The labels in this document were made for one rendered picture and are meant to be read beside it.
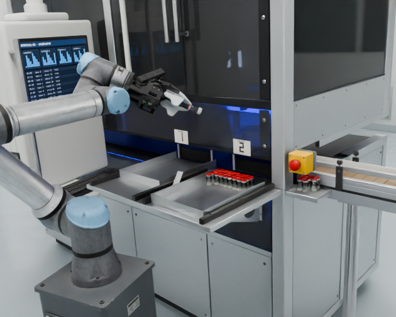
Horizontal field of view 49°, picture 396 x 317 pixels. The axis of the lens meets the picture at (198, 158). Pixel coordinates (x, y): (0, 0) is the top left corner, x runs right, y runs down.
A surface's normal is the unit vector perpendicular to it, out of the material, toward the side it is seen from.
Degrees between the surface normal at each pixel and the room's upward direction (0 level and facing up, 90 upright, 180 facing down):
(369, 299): 0
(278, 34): 90
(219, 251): 90
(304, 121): 90
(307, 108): 90
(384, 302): 0
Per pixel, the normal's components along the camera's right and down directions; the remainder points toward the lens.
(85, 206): 0.04, -0.93
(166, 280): -0.69, 0.25
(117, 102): 0.74, 0.15
